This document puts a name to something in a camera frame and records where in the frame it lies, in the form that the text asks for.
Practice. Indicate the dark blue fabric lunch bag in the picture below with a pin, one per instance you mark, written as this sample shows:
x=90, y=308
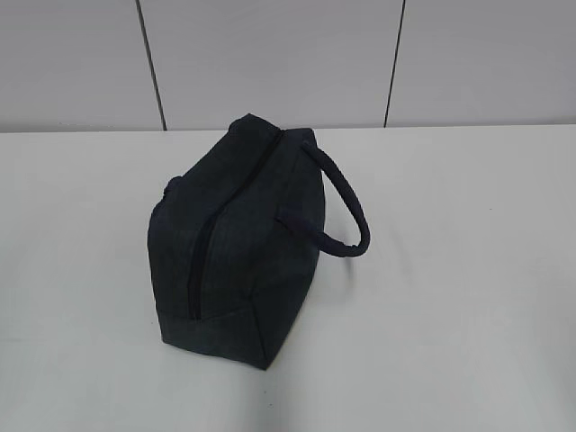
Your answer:
x=233, y=244

